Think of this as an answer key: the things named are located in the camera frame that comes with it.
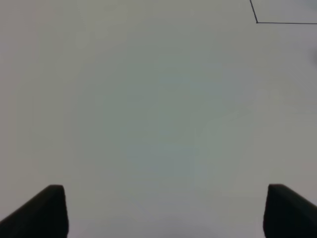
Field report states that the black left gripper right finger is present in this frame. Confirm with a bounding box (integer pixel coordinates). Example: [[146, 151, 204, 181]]
[[263, 184, 317, 238]]

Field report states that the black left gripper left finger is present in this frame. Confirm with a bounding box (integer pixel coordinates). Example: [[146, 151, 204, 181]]
[[0, 184, 69, 238]]

